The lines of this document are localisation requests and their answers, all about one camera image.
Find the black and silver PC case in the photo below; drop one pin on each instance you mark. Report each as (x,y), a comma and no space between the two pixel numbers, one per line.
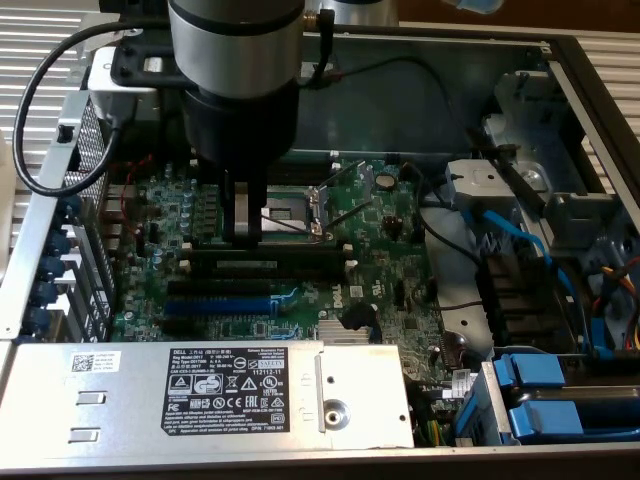
(400,115)

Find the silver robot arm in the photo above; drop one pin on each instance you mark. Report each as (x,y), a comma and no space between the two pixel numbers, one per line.
(235,40)

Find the silver power supply unit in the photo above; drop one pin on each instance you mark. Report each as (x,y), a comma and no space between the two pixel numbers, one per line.
(125,400)

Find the blue expansion slot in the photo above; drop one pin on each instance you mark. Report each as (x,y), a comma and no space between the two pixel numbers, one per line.
(220,306)

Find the green motherboard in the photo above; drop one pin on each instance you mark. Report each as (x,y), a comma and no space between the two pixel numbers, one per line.
(390,240)

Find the blue slot retainer clip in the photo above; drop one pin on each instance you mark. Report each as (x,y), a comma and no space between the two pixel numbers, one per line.
(72,205)
(59,242)
(52,268)
(39,318)
(46,293)

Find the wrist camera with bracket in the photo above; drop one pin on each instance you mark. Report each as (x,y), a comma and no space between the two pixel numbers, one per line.
(115,70)

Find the round coin battery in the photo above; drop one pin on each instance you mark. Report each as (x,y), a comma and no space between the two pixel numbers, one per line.
(385,181)

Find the long black expansion slot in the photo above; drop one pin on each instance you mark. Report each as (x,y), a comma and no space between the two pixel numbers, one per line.
(220,288)

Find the thin locking lever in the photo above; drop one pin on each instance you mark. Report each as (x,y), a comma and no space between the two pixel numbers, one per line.
(295,224)

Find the silver disk bay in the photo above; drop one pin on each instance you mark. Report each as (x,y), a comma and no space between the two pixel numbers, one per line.
(485,180)

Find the blue plastic drive latch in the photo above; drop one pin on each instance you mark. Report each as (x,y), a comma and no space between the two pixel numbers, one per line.
(535,370)
(550,420)

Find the CPU socket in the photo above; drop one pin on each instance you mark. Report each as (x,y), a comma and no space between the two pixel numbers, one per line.
(290,205)

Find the short black expansion slot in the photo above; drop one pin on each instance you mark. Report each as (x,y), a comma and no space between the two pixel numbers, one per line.
(177,326)

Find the black plastic bracket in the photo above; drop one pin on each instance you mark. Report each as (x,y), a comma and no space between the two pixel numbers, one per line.
(520,295)

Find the silver socket cover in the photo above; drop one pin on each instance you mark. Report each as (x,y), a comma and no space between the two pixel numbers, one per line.
(360,172)

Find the silver chipset heatsink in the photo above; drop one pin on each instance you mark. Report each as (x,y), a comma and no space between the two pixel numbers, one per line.
(335,332)

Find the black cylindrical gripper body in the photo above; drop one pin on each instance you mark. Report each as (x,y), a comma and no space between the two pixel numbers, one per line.
(240,130)

